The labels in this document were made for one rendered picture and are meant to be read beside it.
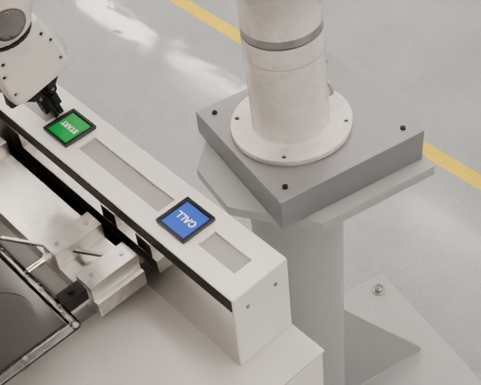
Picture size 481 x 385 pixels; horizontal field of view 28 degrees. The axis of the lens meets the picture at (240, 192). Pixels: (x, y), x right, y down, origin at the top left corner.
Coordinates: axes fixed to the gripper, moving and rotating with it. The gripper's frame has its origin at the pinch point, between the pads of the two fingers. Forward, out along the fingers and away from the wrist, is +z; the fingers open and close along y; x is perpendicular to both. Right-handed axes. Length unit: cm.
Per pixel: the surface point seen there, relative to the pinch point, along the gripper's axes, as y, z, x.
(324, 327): 15, 60, -29
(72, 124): -0.1, 1.7, -4.9
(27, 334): -25.0, 3.1, -26.2
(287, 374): -5, 15, -50
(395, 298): 43, 108, -14
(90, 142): -0.3, 2.5, -9.0
